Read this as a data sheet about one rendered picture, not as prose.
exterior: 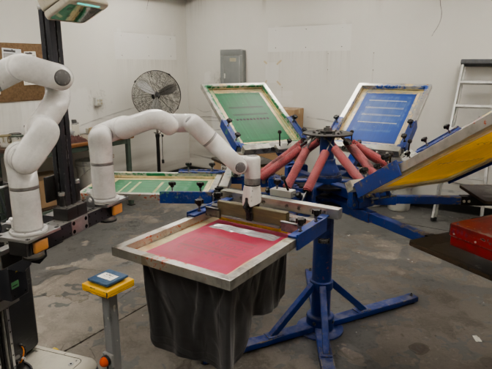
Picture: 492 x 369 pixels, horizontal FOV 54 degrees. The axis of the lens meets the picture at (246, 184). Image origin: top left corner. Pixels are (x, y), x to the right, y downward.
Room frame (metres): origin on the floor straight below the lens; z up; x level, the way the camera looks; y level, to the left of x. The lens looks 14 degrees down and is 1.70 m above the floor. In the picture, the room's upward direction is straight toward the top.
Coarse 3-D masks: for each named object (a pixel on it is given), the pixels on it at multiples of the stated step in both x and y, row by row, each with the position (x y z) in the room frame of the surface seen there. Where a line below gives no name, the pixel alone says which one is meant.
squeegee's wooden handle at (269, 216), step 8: (224, 208) 2.24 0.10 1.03; (232, 208) 2.21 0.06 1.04; (240, 208) 2.19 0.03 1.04; (248, 208) 2.16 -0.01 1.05; (256, 208) 2.14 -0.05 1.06; (264, 208) 2.13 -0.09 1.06; (232, 216) 2.21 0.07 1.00; (240, 216) 2.19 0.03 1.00; (256, 216) 2.14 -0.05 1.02; (264, 216) 2.11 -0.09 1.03; (272, 216) 2.09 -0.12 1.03; (280, 216) 2.07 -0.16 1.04; (288, 216) 2.07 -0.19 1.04; (272, 224) 2.09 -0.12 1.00; (280, 224) 2.07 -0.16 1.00
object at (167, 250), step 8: (208, 224) 2.21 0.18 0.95; (232, 224) 2.21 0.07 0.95; (240, 224) 2.21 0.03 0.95; (192, 232) 2.10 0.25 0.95; (200, 232) 2.10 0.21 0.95; (208, 232) 2.10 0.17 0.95; (216, 232) 2.10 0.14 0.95; (224, 232) 2.10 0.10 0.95; (232, 232) 2.10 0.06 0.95; (176, 240) 1.99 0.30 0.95; (184, 240) 1.99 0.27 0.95; (152, 248) 1.89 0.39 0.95; (160, 248) 1.89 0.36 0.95; (168, 248) 1.89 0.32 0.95; (176, 248) 1.89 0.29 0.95; (168, 256) 1.81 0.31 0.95; (176, 256) 1.81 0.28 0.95; (184, 256) 1.81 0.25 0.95; (192, 256) 1.81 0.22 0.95
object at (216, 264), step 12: (252, 228) 2.15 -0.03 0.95; (240, 240) 1.99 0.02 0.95; (252, 240) 1.99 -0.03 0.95; (264, 240) 1.99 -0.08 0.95; (276, 240) 1.99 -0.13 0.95; (252, 252) 1.85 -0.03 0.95; (192, 264) 1.73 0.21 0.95; (204, 264) 1.73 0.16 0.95; (216, 264) 1.73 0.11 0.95; (228, 264) 1.73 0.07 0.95; (240, 264) 1.73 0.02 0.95
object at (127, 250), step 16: (176, 224) 2.11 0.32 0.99; (192, 224) 2.19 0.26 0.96; (304, 224) 2.18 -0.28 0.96; (128, 240) 1.90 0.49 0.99; (144, 240) 1.93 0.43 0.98; (288, 240) 1.90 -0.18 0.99; (128, 256) 1.77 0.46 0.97; (144, 256) 1.72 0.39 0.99; (160, 256) 1.72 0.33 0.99; (272, 256) 1.75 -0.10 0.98; (176, 272) 1.64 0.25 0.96; (192, 272) 1.60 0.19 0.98; (208, 272) 1.58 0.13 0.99; (240, 272) 1.58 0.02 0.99; (256, 272) 1.65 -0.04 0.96; (224, 288) 1.52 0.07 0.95
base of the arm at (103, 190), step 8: (96, 168) 1.97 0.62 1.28; (104, 168) 1.97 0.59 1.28; (112, 168) 2.00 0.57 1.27; (96, 176) 1.97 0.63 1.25; (104, 176) 1.97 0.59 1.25; (112, 176) 2.00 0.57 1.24; (96, 184) 1.97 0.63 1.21; (104, 184) 1.97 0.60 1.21; (112, 184) 1.99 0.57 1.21; (88, 192) 2.02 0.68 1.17; (96, 192) 1.97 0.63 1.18; (104, 192) 1.97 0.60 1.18; (112, 192) 1.99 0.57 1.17; (96, 200) 1.96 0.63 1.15; (104, 200) 1.96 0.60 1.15; (112, 200) 1.97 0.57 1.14
